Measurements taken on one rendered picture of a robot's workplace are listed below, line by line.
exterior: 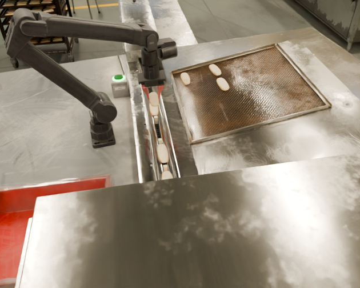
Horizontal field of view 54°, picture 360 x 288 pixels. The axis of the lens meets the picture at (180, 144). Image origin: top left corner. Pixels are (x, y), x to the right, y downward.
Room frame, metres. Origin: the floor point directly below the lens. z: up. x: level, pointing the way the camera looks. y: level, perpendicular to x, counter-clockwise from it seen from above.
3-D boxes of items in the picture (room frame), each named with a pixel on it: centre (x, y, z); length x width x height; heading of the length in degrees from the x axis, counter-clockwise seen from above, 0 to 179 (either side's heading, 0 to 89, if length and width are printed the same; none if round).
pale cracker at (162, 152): (0.92, 0.06, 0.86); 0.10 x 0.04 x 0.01; 8
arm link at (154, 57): (1.16, 0.09, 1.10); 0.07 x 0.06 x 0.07; 115
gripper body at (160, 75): (1.16, 0.10, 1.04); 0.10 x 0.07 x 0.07; 98
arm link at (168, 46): (1.18, 0.06, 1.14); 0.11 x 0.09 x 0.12; 115
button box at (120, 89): (1.38, 0.25, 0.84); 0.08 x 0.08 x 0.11; 8
